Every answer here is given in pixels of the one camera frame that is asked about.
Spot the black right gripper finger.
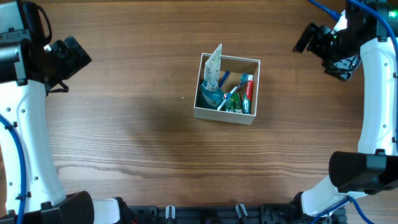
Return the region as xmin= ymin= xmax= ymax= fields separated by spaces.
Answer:
xmin=292 ymin=23 xmax=319 ymax=53
xmin=322 ymin=55 xmax=361 ymax=82

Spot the blue white toothbrush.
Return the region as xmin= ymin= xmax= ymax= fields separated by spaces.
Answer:
xmin=217 ymin=73 xmax=249 ymax=111

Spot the blue disposable razor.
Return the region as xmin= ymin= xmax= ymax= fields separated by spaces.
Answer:
xmin=218 ymin=70 xmax=230 ymax=88

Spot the teal toothpaste tube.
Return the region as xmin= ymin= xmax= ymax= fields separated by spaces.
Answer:
xmin=242 ymin=75 xmax=254 ymax=114

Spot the white cardboard box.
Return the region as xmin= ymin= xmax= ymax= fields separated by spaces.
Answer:
xmin=193 ymin=53 xmax=261 ymax=125

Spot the white floral lotion tube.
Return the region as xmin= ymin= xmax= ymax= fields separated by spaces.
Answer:
xmin=204 ymin=44 xmax=223 ymax=81

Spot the green white soap box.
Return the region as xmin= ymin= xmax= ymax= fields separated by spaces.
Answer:
xmin=224 ymin=92 xmax=243 ymax=114

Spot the blue mouthwash bottle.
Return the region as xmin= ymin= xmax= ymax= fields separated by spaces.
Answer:
xmin=200 ymin=78 xmax=224 ymax=110

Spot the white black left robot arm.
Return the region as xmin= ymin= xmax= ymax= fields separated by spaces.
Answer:
xmin=1 ymin=1 xmax=124 ymax=223

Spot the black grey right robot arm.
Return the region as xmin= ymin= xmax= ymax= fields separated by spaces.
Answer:
xmin=292 ymin=0 xmax=397 ymax=223

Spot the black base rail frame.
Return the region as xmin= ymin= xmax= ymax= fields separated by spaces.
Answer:
xmin=129 ymin=203 xmax=348 ymax=224

